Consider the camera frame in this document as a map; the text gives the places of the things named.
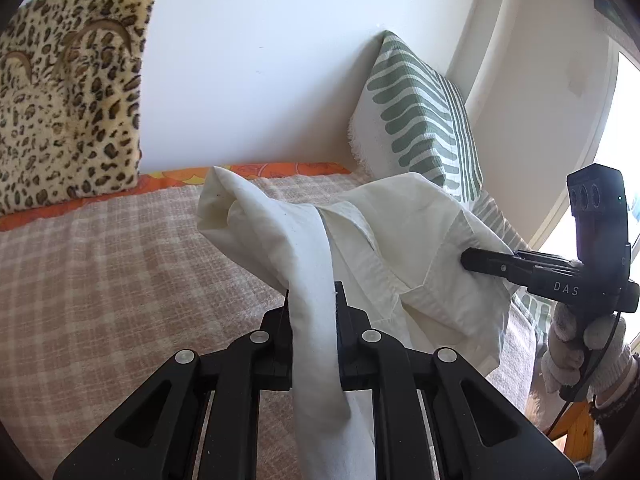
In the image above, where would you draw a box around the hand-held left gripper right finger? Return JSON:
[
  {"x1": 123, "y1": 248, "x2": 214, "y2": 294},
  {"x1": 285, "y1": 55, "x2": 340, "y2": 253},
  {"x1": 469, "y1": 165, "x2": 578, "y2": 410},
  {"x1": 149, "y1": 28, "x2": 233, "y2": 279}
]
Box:
[{"x1": 332, "y1": 281, "x2": 581, "y2": 480}]

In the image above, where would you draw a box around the person's right forearm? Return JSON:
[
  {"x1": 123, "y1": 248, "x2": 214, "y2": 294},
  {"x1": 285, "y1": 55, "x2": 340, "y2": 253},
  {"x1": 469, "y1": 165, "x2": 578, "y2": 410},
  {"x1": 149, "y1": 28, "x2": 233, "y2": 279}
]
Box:
[{"x1": 590, "y1": 352, "x2": 640, "y2": 466}]

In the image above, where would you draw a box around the person's right hand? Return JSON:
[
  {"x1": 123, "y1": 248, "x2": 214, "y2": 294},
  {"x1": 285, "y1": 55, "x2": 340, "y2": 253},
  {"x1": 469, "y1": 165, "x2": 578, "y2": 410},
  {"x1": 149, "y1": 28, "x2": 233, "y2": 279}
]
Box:
[{"x1": 542, "y1": 302, "x2": 636, "y2": 401}]

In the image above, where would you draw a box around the orange bedsheet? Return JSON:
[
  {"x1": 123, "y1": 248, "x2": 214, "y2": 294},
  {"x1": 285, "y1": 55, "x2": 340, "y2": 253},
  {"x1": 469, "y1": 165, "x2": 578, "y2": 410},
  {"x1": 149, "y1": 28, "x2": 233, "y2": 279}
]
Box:
[{"x1": 0, "y1": 161, "x2": 351, "y2": 233}]

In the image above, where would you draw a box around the leopard print cushion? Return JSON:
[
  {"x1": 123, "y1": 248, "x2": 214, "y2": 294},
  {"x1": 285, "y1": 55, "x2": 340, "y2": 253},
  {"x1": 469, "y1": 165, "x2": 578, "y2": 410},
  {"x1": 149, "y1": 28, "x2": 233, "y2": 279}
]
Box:
[{"x1": 0, "y1": 0, "x2": 158, "y2": 217}]

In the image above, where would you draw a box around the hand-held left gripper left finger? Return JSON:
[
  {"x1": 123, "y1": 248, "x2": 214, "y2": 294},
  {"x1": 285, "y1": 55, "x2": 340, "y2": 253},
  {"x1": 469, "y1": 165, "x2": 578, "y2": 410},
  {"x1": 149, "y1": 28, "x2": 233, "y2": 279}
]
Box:
[{"x1": 52, "y1": 287, "x2": 294, "y2": 480}]

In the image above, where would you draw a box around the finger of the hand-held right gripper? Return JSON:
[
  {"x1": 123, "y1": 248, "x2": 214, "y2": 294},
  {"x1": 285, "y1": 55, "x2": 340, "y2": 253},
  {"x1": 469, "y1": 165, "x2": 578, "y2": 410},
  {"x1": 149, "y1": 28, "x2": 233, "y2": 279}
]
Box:
[{"x1": 460, "y1": 246, "x2": 581, "y2": 283}]

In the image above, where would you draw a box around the green striped pillow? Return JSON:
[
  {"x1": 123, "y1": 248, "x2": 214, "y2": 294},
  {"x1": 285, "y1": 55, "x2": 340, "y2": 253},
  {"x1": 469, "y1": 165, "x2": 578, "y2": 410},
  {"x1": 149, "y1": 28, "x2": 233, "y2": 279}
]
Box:
[{"x1": 347, "y1": 30, "x2": 551, "y2": 341}]

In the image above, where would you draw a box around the bright window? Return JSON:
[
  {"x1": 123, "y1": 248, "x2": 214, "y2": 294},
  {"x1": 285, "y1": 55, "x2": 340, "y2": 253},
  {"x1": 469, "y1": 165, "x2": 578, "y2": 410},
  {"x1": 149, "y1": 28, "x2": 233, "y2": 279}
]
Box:
[{"x1": 530, "y1": 50, "x2": 640, "y2": 261}]

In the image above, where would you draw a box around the white long-sleeved shirt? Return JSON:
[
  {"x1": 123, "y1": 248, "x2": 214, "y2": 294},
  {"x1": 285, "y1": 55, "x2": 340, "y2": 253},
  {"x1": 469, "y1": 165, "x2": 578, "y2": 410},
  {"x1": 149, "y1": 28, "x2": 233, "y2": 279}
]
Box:
[{"x1": 196, "y1": 165, "x2": 516, "y2": 480}]

